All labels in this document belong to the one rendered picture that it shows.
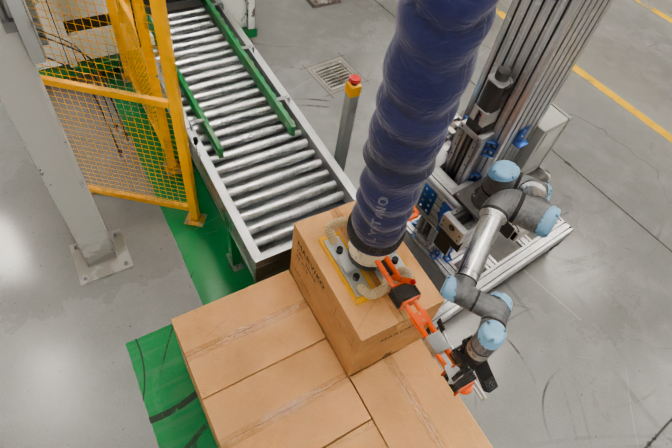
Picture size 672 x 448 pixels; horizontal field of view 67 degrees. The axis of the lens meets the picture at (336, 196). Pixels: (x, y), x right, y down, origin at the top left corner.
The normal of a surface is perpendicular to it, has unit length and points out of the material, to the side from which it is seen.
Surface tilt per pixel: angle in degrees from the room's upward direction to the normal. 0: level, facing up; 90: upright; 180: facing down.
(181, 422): 0
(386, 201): 79
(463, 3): 74
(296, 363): 0
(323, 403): 0
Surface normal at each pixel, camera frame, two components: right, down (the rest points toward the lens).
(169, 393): 0.11, -0.61
